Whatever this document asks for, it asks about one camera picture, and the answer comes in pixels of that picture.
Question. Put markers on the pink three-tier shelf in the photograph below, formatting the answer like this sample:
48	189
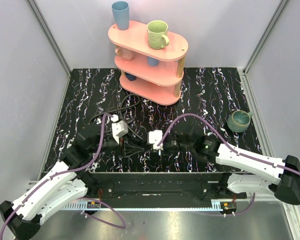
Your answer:
160	84

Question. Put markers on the teal ceramic cup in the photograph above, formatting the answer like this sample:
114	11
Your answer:
239	121

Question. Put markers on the dark blue cup lower shelf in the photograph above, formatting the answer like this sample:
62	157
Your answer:
130	77

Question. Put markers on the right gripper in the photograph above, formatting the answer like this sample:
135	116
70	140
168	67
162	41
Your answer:
164	148

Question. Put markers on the blue cup middle shelf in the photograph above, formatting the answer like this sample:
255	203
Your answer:
153	62

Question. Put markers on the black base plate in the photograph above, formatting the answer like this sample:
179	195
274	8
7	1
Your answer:
151	190

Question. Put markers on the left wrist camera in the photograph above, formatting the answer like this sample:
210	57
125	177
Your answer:
119	128

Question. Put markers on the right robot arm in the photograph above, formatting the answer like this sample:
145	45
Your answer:
262	174

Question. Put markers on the green mug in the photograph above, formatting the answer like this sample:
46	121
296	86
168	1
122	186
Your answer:
157	34

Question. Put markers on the pink mug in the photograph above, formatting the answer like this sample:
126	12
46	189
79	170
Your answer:
125	53

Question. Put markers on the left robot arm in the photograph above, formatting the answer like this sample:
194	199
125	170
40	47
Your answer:
68	180

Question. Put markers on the blue plastic tumbler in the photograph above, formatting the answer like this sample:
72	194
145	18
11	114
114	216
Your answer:
121	14

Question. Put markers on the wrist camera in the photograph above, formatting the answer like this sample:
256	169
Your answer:
154	139
119	128

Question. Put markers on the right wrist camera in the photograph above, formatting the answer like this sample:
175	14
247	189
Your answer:
154	139

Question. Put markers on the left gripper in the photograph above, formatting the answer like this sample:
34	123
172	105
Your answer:
123	146

